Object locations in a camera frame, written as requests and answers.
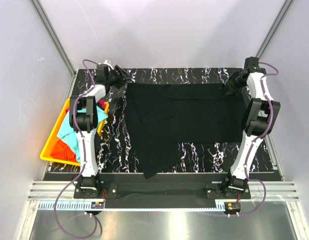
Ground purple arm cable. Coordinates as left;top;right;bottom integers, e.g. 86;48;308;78
53;59;110;238
201;61;280;217

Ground orange t shirt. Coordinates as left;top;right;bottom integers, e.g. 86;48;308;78
50;139;77;163

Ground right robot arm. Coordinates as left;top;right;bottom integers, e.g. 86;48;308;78
220;56;281;198

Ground teal t shirt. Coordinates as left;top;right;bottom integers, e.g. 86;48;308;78
56;103;109;163

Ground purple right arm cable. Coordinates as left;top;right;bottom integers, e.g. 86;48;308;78
201;61;280;217

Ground aluminium frame rail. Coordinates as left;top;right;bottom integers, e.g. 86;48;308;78
29;0;78;76

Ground white cable duct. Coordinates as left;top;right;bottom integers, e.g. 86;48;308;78
38;199;242;213

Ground yellow plastic bin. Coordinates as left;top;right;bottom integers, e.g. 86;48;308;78
40;98;109;167

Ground magenta t shirt in bin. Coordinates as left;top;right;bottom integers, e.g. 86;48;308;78
97;100;106;110

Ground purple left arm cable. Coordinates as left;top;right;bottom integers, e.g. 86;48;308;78
53;59;110;238

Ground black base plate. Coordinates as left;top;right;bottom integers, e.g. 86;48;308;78
40;171;281;207

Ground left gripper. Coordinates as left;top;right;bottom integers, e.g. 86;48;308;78
106;65;132;89

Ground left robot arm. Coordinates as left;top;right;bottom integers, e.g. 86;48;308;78
69;60;130;199

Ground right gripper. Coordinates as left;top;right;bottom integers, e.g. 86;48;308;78
220;70;247;97

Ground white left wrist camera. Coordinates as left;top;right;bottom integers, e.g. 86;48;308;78
103;59;114;70

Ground black t shirt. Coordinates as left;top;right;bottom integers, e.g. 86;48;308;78
124;83;246;179

